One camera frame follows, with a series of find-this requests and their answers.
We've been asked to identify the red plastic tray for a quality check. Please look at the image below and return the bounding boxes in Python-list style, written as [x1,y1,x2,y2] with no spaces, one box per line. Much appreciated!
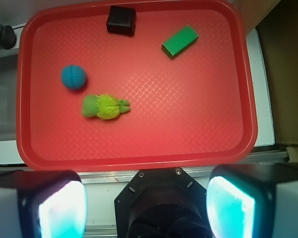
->
[16,0,257,172]

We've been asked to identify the brown cardboard box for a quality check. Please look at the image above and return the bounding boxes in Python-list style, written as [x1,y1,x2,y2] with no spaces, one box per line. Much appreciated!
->
[256,0,298,162]

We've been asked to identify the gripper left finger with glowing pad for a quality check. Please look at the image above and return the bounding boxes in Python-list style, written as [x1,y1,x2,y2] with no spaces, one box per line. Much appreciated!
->
[0,170,87,238]

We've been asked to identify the blue knitted ball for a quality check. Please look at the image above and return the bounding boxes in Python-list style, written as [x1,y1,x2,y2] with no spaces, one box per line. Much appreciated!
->
[61,65,87,91]

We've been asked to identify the black cube box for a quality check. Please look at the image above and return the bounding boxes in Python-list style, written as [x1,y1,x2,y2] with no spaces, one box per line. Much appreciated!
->
[106,5,137,37]

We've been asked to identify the green rectangular block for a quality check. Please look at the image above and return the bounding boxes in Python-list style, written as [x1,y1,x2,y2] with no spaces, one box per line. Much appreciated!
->
[161,25,199,59]

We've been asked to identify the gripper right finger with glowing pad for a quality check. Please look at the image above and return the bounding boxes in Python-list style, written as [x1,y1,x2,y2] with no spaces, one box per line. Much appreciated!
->
[206,162,298,238]

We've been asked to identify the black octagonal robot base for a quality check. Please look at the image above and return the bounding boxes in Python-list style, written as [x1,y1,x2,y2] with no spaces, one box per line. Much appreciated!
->
[114,168,213,238]

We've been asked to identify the black knob clamp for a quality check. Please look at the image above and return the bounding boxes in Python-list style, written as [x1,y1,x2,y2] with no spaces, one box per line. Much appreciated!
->
[0,24,17,50]

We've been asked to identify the green plush toy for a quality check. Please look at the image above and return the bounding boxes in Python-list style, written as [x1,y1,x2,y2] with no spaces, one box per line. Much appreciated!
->
[81,94,131,120]

